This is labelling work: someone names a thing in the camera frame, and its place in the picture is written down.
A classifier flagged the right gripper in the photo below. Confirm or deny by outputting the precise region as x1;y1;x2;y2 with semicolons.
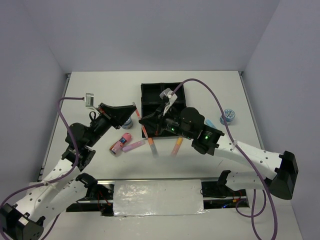
139;102;194;139

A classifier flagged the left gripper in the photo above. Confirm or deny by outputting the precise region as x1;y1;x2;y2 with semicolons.
87;103;138;147

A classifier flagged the orange-red thin pen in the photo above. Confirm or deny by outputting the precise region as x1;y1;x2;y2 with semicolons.
132;102;148;138

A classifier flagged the orange-capped clear highlighter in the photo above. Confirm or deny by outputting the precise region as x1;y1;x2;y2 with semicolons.
147;137;159;158

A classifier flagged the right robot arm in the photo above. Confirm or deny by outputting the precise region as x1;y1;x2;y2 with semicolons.
139;107;299;200

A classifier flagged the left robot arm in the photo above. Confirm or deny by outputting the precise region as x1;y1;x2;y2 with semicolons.
0;103;136;240

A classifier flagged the black four-compartment organizer tray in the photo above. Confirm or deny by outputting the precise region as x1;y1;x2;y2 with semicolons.
140;81;190;139

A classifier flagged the blue-lidded jar left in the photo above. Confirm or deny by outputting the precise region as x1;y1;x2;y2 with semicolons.
121;117;133;130

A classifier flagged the blue-lidded jar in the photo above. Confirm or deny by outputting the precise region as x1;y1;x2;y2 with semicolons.
121;117;133;130
219;108;236;126

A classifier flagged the pink-capped marker bottle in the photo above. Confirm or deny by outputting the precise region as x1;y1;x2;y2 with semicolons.
109;132;132;156

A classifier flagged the purple highlighter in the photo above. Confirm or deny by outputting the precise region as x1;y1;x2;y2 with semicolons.
122;140;146;153

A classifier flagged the blue-capped highlighter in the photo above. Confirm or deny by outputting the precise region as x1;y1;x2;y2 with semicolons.
205;119;216;128

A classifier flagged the silver tape sheet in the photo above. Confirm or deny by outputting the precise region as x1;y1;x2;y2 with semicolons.
113;180;205;217

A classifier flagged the blue-lidded jar right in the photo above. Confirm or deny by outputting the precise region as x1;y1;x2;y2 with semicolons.
219;108;236;126

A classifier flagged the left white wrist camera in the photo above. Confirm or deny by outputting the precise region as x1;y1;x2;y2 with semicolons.
84;93;95;110

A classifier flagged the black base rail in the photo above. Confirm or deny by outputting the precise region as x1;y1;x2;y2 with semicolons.
66;179;249;217

